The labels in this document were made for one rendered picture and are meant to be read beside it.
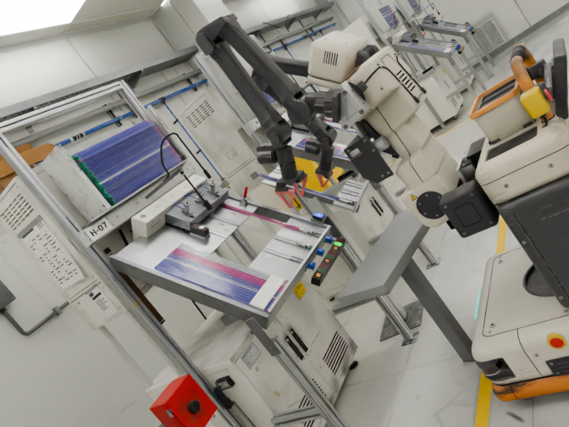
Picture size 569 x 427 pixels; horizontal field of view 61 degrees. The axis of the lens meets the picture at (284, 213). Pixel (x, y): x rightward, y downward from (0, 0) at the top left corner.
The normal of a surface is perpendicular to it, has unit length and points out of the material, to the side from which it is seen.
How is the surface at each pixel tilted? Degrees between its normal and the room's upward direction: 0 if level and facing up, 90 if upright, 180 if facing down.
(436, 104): 90
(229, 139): 90
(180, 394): 90
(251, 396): 90
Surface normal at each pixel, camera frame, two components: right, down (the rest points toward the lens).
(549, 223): -0.42, 0.46
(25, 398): 0.69, -0.41
